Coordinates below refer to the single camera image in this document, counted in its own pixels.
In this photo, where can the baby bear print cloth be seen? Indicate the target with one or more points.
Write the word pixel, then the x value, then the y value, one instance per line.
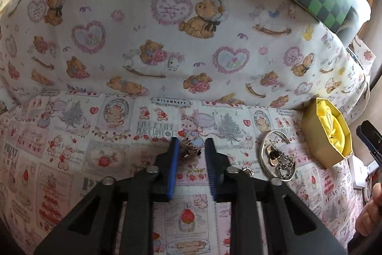
pixel 269 53

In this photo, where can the strawberry print table cloth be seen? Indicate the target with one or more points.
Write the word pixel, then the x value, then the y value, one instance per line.
pixel 55 148

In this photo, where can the person's right hand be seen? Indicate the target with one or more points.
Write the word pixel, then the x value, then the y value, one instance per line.
pixel 370 216

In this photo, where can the silver crystal earring cluster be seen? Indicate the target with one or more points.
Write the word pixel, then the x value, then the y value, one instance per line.
pixel 188 150

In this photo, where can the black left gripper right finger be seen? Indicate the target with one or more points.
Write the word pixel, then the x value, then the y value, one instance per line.
pixel 267 217

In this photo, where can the yellow cloth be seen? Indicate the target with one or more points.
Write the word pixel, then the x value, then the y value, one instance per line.
pixel 335 127

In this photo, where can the hexagonal cardboard jewelry box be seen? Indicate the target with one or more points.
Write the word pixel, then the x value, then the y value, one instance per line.
pixel 316 138

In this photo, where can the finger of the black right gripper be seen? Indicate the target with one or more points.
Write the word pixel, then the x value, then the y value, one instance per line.
pixel 370 136

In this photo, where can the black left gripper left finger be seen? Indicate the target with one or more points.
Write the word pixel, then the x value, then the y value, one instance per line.
pixel 116 215

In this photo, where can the silver chain jewelry pile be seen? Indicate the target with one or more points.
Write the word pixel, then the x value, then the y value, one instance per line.
pixel 284 165

